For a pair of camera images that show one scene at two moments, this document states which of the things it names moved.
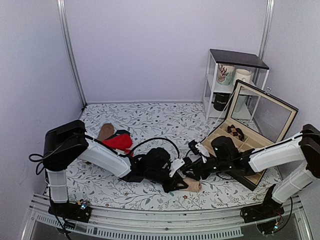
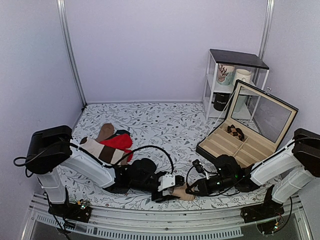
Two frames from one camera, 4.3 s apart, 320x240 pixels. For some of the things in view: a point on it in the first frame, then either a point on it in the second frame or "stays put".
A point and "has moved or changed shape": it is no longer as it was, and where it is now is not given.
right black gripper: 197,166 to 203,187
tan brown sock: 106,131 stays put
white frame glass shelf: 223,68 stays put
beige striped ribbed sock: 194,185 has moved or changed shape
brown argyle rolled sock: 235,132 stays put
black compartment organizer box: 254,119 stays put
